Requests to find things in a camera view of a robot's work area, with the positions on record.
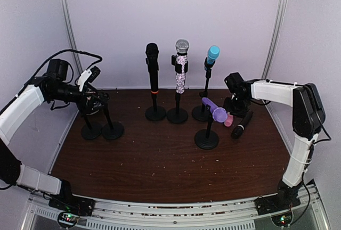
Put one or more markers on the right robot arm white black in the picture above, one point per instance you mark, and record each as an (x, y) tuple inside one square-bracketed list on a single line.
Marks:
[(308, 117)]

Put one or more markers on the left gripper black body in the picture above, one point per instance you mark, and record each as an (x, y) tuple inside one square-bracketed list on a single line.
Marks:
[(81, 104)]

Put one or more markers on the left aluminium corner post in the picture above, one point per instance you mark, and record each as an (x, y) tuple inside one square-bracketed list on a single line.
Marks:
[(68, 24)]

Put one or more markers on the light blue microphone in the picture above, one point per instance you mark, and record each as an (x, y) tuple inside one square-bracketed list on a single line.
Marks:
[(212, 55)]

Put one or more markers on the black stand of purple mic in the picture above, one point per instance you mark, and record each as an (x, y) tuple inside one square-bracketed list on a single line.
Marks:
[(207, 139)]

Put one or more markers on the aluminium corner post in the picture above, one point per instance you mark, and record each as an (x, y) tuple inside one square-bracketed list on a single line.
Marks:
[(68, 24), (280, 15)]

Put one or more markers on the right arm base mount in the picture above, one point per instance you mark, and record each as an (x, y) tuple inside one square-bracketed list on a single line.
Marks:
[(277, 206)]

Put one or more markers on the glitter mic silver head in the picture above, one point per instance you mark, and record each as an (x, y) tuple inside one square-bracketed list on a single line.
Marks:
[(181, 64)]

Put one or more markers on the black stand of glitter mic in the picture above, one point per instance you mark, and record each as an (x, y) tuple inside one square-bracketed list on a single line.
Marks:
[(176, 115)]

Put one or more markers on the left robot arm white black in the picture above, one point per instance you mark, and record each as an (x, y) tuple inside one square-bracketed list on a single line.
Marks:
[(50, 87)]

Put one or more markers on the purple microphone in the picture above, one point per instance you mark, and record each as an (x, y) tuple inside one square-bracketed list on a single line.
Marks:
[(218, 113)]

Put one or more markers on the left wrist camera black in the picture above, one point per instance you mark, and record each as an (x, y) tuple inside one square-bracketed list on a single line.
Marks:
[(95, 71)]

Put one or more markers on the front aluminium rail frame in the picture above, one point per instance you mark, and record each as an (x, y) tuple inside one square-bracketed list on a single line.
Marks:
[(233, 214)]

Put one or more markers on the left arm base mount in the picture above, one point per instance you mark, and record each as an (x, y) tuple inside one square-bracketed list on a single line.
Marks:
[(71, 212)]

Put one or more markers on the right aluminium corner post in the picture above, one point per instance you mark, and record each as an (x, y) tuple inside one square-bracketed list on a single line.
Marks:
[(280, 15)]

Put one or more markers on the pink microphone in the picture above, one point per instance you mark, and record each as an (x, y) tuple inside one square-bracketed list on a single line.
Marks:
[(229, 121)]

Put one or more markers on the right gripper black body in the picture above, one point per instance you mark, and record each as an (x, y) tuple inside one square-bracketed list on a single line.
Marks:
[(237, 106)]

